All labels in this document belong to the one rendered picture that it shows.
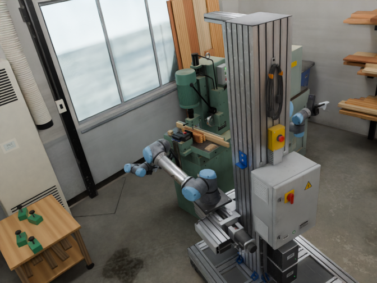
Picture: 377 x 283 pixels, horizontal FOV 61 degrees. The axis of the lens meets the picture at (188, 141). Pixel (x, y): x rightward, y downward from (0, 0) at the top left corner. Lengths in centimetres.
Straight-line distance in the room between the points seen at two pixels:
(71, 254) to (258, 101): 222
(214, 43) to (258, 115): 297
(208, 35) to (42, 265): 334
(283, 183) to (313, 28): 312
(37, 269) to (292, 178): 232
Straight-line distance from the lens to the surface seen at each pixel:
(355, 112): 421
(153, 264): 312
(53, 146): 369
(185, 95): 276
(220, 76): 290
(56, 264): 318
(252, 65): 165
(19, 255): 293
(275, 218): 191
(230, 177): 331
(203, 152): 275
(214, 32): 464
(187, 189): 213
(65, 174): 387
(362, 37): 443
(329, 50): 462
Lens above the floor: 234
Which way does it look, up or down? 30 degrees down
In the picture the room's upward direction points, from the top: 8 degrees counter-clockwise
